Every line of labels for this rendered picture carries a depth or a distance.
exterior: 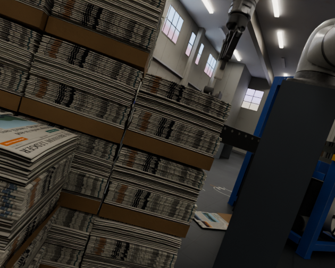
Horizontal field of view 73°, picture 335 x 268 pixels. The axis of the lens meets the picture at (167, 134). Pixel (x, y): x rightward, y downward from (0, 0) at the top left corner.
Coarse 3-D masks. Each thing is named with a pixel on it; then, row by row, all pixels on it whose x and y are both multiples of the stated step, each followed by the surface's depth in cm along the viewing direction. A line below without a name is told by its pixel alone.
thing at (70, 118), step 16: (0, 96) 61; (16, 96) 62; (32, 112) 63; (48, 112) 63; (64, 112) 64; (80, 128) 65; (96, 128) 65; (112, 128) 66; (128, 144) 67; (144, 144) 68; (160, 144) 69; (176, 160) 70; (192, 160) 70; (208, 160) 71; (64, 192) 67; (80, 208) 68; (96, 208) 68; (112, 208) 69; (144, 224) 71; (160, 224) 72; (176, 224) 72
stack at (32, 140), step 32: (0, 128) 44; (32, 128) 53; (0, 160) 36; (32, 160) 36; (64, 160) 55; (0, 192) 36; (32, 192) 40; (0, 224) 37; (32, 224) 48; (0, 256) 37; (32, 256) 57
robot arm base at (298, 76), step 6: (300, 72) 87; (306, 72) 85; (312, 72) 84; (318, 72) 83; (288, 78) 86; (294, 78) 85; (300, 78) 86; (306, 78) 85; (312, 78) 83; (318, 78) 82; (324, 78) 82; (330, 78) 82; (312, 84) 82; (318, 84) 82; (324, 84) 81; (330, 84) 82
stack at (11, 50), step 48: (0, 48) 60; (48, 48) 62; (48, 96) 63; (96, 96) 65; (144, 96) 67; (192, 96) 69; (96, 144) 67; (192, 144) 71; (96, 192) 68; (144, 192) 70; (192, 192) 72; (48, 240) 68; (96, 240) 70; (144, 240) 72
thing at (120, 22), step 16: (64, 0) 61; (80, 0) 62; (96, 0) 62; (112, 0) 63; (128, 0) 64; (144, 0) 64; (160, 0) 65; (64, 16) 62; (80, 16) 62; (96, 16) 63; (112, 16) 63; (128, 16) 64; (144, 16) 64; (160, 16) 69; (48, 32) 62; (96, 32) 64; (112, 32) 63; (128, 32) 64; (144, 32) 65; (144, 48) 66; (128, 64) 67
